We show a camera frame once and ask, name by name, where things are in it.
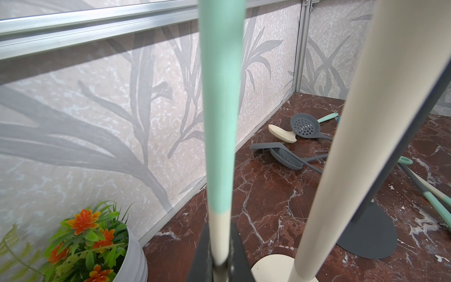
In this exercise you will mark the cream skimmer Royalstar mint handle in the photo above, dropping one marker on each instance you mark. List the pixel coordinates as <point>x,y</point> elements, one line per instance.
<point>221,25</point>

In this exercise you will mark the dark grey utensil rack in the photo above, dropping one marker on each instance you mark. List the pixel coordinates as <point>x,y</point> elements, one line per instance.
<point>370,233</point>

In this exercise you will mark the grey slotted spatula mint handle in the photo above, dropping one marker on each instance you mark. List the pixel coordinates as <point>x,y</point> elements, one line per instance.
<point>268,146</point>

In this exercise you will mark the large grey skimmer mint handle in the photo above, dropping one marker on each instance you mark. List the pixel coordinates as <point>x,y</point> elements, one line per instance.
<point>403,162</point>

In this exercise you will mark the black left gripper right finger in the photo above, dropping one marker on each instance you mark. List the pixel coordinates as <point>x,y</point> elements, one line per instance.
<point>239,268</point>

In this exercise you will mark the white pot with flowers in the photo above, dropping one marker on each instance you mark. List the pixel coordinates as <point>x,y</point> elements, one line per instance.
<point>95,245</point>

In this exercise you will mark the grey skimmer all grey handle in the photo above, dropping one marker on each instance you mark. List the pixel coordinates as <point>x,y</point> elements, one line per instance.
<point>292,162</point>

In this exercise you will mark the cream utensil rack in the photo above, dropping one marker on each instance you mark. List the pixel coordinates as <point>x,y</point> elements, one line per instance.
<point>406,52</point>

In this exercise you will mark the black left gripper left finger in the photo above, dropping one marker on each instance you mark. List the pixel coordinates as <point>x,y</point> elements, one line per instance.
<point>201,269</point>

